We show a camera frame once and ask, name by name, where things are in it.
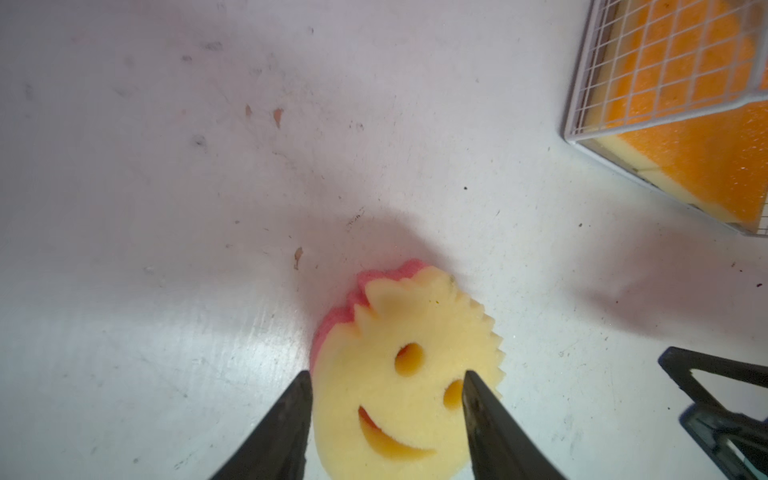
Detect white wire wooden shelf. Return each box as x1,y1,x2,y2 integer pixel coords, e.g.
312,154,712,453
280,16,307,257
562,0,768,238

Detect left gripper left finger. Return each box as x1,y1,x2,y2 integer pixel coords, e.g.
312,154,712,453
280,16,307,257
211,370,313,480

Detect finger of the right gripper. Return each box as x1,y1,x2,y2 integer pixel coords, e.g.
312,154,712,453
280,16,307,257
658,347,767,408
680,404,767,480

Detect yellow smiley sponge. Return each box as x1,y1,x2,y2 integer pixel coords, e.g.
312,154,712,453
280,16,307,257
310,259,504,479

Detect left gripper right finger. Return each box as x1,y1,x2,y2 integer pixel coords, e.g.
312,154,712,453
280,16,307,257
462,370,565,480

